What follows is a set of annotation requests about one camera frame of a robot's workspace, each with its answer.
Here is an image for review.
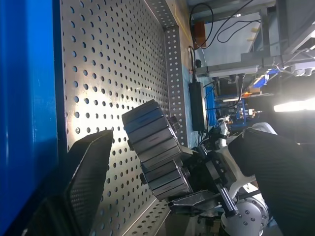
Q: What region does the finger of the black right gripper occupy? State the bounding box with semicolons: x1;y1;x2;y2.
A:
168;190;221;217

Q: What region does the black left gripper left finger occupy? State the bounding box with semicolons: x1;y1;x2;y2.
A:
22;129;115;236

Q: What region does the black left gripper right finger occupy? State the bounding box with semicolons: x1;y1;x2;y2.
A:
227;127;315;236

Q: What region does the grey finned metal part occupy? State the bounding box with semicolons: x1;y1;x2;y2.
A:
121;99;195;202

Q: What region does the blue compartment tray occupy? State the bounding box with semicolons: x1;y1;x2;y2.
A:
0;0;68;236

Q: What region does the perforated steel tray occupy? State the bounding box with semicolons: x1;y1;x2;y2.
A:
53;0;189;236

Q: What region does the black power adapter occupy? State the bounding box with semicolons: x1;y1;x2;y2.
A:
188;81;205;131

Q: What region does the bright strip lamp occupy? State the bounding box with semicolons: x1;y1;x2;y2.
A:
272;97;315;113

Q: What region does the white power strip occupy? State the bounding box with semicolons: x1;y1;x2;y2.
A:
290;62;315;77

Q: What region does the orange box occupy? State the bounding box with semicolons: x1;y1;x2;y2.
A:
193;21;206;49

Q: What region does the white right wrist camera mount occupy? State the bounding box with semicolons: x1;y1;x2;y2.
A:
214;145;258;200

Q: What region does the black power cable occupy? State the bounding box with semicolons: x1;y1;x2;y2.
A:
188;45;197;83
216;19;262;44
189;3;215;49

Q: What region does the aluminium frame stand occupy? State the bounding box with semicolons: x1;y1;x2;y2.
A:
189;0;315;79

